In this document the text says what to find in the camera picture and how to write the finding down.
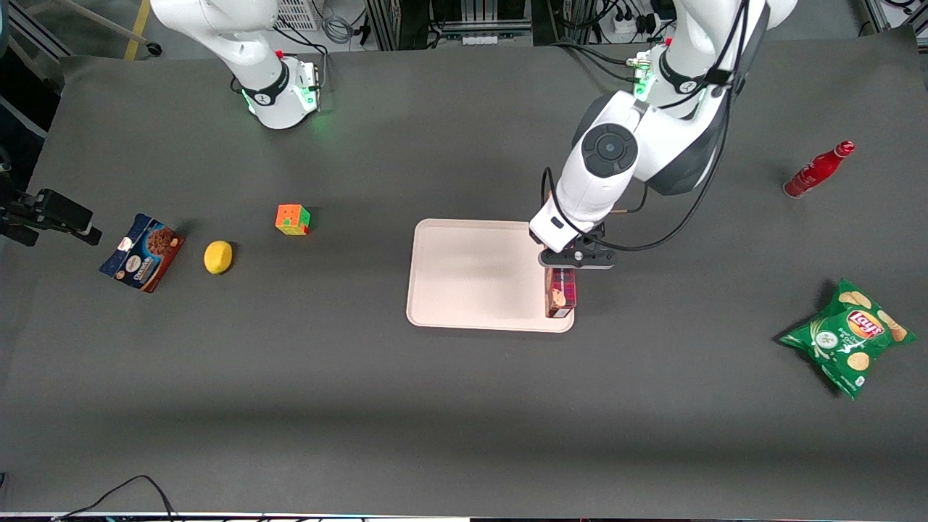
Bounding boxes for red cookie box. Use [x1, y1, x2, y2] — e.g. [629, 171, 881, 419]
[544, 266, 579, 320]

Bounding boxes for blue chocolate cookie bag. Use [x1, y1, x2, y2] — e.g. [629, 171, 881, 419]
[99, 213, 186, 294]

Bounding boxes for pale pink plastic tray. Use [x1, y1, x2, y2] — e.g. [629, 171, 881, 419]
[406, 219, 575, 334]

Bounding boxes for white vented box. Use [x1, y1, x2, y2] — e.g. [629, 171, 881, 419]
[274, 0, 321, 32]

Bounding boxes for yellow lemon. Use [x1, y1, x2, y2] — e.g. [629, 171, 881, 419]
[204, 241, 234, 276]

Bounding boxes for dark grey table mat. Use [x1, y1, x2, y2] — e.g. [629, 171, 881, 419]
[0, 28, 928, 520]

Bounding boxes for colourful puzzle cube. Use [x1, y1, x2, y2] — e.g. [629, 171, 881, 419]
[275, 204, 312, 236]

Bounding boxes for white power strip with plugs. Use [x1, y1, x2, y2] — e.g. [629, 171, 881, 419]
[611, 11, 659, 38]

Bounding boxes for red drink bottle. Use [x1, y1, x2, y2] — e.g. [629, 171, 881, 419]
[783, 141, 856, 199]

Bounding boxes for green chips bag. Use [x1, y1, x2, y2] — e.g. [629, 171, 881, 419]
[779, 278, 918, 400]

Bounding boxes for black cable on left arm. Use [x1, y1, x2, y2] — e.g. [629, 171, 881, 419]
[541, 0, 751, 253]

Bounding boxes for black left arm base cables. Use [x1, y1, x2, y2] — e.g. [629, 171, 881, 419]
[550, 38, 646, 85]

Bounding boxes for thin black loose cable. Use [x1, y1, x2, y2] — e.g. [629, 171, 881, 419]
[51, 475, 177, 522]

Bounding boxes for black right arm base cable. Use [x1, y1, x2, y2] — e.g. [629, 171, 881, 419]
[274, 25, 331, 91]

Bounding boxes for coiled grey cable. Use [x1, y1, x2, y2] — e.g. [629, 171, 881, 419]
[321, 13, 357, 46]

